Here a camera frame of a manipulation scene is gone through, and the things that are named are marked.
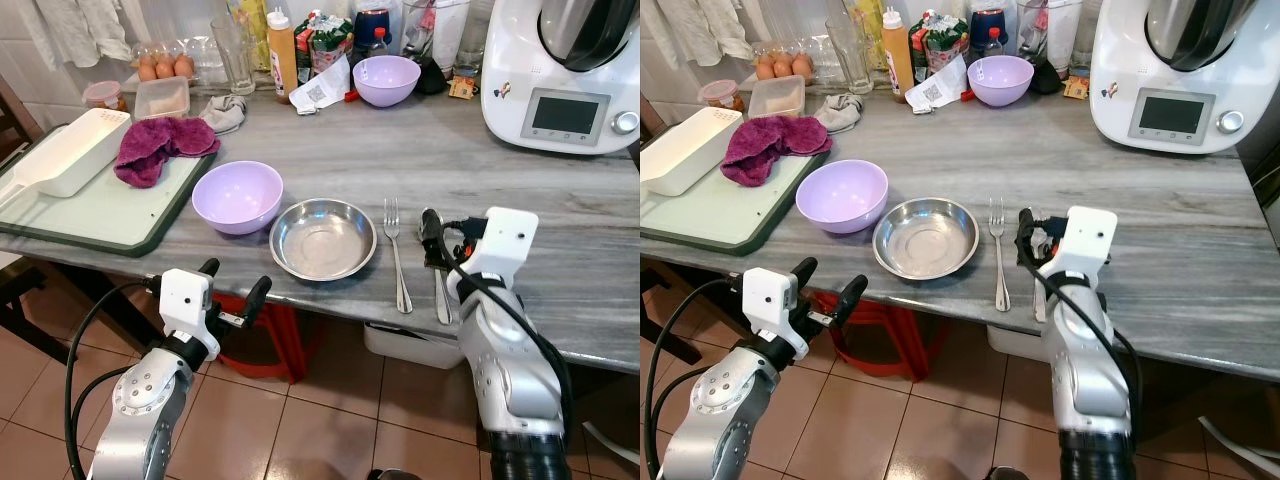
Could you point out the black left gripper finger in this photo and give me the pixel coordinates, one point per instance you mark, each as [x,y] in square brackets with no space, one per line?
[853,295]
[805,272]
[209,266]
[257,297]

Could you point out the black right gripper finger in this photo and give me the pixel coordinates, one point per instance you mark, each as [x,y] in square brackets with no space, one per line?
[433,224]
[438,254]
[1028,253]
[1027,224]

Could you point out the steel spoon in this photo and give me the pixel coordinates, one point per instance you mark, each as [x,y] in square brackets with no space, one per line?
[1039,300]
[442,300]

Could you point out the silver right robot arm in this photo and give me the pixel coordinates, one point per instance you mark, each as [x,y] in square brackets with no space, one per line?
[505,370]
[1085,370]

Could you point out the steel fork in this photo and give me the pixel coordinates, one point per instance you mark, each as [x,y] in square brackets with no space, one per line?
[1001,270]
[398,270]

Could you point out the red plastic stool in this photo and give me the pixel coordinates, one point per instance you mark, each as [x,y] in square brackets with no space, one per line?
[285,335]
[880,335]

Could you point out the lilac plastic bowl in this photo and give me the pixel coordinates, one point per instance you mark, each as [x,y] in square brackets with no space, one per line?
[841,197]
[1000,82]
[386,82]
[237,198]

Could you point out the shallow stainless steel bowl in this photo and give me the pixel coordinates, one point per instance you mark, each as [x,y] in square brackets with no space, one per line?
[926,240]
[323,240]

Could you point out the white plastic bin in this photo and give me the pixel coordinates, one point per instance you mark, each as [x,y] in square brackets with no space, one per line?
[410,345]
[1015,343]

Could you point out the pale green tray dark rim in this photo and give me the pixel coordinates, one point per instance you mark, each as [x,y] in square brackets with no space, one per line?
[700,215]
[95,215]

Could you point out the magenta towel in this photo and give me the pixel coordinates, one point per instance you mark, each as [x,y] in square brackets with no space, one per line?
[160,145]
[770,145]

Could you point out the small yellow box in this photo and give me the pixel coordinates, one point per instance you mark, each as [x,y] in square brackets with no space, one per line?
[462,87]
[1076,87]

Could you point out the grey crumpled cloth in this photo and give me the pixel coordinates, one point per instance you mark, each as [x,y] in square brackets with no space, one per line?
[837,112]
[222,113]

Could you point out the white paper with QR code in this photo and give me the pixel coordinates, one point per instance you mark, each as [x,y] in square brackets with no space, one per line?
[937,88]
[322,90]

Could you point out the white long plastic container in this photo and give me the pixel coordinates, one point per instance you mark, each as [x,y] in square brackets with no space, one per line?
[690,150]
[70,150]

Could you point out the clear lidded plastic food box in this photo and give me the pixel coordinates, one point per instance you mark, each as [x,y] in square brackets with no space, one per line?
[777,96]
[162,98]

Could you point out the white kitchen cooking machine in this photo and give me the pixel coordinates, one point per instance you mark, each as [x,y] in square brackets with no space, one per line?
[1125,70]
[520,70]

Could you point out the small bottle with red cap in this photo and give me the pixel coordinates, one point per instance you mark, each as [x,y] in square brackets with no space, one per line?
[379,43]
[994,43]

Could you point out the dark wooden chair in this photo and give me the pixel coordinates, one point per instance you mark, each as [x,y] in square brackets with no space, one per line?
[25,300]

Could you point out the tall clear glass jar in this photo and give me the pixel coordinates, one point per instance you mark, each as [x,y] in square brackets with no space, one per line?
[435,30]
[1040,30]

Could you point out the small jar with red lid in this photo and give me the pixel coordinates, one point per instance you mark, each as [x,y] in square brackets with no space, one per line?
[720,96]
[104,97]

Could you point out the green printed snack bag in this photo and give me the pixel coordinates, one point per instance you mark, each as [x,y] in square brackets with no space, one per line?
[328,42]
[943,40]

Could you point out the clear carton of brown eggs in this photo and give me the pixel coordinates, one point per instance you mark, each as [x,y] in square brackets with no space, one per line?
[163,66]
[782,66]

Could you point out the orange sauce squeeze bottle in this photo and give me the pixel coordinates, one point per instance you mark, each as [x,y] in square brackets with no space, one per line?
[282,60]
[897,60]

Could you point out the dark blue jar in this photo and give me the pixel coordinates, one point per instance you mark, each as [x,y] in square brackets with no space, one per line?
[988,18]
[372,18]

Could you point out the clear drinking glass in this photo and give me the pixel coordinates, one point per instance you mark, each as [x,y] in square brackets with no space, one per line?
[849,55]
[234,55]

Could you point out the pale hanging dish cloth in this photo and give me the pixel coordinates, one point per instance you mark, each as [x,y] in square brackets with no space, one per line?
[80,28]
[705,28]

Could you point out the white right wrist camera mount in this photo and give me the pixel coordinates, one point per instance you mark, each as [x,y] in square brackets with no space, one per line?
[505,240]
[1090,240]

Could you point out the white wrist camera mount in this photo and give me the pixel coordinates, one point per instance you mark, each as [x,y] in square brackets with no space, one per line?
[765,298]
[505,240]
[1090,240]
[182,298]

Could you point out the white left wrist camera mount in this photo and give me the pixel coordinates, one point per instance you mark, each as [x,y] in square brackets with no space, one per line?
[182,298]
[765,298]

